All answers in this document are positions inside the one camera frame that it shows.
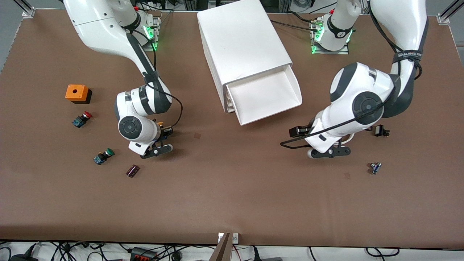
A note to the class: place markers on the black adapter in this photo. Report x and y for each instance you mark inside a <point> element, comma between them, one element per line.
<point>256,255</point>

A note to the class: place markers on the black red power strip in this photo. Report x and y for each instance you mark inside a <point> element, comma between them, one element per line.
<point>143,255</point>

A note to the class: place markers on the white plastic drawer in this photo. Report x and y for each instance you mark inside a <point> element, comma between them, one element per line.
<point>264,94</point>

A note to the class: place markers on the green mushroom push button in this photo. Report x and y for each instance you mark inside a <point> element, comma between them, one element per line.
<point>103,156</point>

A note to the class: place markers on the black plug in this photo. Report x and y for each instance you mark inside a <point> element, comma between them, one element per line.
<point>21,258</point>

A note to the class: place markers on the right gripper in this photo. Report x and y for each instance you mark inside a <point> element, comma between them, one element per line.
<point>164,133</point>

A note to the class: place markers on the white plastic drawer cabinet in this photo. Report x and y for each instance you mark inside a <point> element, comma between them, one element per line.
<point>243,36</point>

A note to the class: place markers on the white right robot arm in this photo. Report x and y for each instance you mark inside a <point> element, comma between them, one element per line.
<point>101,29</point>

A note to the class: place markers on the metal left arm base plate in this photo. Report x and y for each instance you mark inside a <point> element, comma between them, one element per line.
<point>326,52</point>

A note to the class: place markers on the small blue potentiometer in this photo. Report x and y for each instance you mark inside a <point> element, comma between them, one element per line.
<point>375,168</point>

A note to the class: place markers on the aluminium frame profile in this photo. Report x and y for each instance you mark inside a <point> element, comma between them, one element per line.
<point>444,18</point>
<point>27,11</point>

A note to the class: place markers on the orange mushroom push button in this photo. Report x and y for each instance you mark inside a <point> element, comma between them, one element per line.
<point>160,123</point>

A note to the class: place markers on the wooden post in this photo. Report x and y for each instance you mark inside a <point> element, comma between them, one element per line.
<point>223,250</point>

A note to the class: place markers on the white curved plastic clip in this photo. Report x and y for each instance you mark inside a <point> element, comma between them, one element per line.
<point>351,137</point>

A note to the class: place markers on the red mushroom push button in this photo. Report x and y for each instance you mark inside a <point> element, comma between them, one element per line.
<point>81,119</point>

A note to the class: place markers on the small white bracket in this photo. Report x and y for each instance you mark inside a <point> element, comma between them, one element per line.
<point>235,238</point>
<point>220,237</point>

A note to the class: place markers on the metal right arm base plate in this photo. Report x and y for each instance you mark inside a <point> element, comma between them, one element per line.
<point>154,36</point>

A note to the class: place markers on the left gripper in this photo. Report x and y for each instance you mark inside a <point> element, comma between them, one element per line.
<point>299,131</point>

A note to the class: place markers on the black square white-faced push button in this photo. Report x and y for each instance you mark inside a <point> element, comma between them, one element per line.
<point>379,130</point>

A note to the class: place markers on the orange box with hole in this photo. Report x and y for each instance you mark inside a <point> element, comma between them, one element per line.
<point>76,92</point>

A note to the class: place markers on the dark purple small component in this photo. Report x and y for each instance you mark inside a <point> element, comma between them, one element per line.
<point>132,171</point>

